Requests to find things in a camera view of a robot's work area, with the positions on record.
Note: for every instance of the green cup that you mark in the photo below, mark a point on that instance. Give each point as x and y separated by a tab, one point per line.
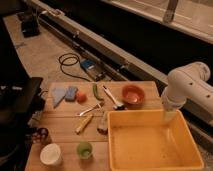
84	150

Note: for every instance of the yellow plastic tray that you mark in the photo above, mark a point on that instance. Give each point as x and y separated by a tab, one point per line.
141	140

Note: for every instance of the green chili pepper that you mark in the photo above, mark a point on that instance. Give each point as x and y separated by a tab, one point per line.
95	93

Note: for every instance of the blue sponge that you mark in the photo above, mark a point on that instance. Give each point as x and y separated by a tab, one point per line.
71	93

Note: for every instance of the orange bowl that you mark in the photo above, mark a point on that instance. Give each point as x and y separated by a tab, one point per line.
132	94

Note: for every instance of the silver fork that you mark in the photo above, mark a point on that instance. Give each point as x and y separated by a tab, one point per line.
99	105

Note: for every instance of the black box on floor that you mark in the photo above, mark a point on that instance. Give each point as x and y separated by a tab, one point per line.
29	24

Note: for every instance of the white cup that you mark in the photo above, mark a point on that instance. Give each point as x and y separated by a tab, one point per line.
51	155

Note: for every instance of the yellow handled knife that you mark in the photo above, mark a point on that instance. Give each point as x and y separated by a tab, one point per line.
83	124

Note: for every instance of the orange tomato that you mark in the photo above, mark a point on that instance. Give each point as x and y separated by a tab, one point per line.
81	97

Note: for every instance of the light blue cloth triangle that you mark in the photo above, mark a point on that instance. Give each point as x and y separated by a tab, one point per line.
58	94

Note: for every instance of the blue device on floor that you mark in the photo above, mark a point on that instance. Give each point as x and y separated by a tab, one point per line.
87	64

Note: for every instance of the translucent gripper tool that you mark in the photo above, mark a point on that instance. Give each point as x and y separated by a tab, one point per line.
168	115

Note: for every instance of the dark patterned can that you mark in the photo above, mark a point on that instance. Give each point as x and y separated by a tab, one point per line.
41	135

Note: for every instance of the black equipment at left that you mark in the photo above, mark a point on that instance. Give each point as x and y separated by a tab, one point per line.
15	113

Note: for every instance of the long metal rail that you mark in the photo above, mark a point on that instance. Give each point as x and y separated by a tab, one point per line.
143	37

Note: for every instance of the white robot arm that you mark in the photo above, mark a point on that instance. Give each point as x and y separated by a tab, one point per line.
187	82

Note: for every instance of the wooden handled scrub brush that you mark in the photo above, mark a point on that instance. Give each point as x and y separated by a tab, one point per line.
102	126

